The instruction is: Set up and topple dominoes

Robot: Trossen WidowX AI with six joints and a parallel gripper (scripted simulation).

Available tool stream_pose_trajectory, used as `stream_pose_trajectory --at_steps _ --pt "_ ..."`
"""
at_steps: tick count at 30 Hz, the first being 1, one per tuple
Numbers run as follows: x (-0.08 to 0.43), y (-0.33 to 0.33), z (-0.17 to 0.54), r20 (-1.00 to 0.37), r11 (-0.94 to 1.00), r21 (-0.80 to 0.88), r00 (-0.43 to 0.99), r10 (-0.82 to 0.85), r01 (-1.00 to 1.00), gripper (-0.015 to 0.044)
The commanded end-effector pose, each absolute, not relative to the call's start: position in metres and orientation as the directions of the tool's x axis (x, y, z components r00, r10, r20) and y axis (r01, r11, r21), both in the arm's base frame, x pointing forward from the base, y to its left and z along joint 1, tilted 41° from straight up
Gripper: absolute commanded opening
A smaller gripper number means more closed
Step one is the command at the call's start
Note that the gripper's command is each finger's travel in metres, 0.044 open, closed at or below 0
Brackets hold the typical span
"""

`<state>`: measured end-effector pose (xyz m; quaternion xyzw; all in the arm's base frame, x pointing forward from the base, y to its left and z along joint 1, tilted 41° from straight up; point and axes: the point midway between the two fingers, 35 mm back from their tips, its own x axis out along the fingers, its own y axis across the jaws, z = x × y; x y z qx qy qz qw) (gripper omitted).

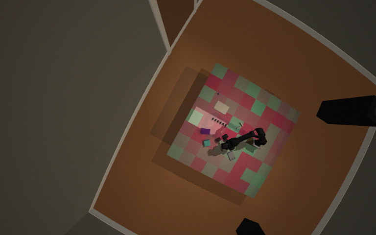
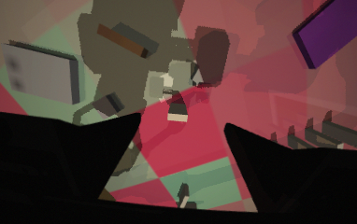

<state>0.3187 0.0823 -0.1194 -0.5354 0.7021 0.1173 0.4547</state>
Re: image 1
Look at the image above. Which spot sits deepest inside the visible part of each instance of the purple rectangular block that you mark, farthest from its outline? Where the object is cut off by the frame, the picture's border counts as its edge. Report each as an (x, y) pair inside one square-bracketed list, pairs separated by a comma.
[(205, 131)]

